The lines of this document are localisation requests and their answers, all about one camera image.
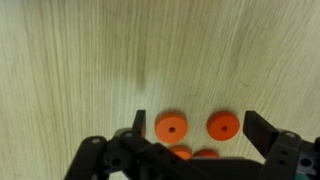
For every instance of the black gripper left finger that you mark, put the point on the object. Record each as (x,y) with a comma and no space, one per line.
(133,156)

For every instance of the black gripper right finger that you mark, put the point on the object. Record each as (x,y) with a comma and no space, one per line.
(283,153)

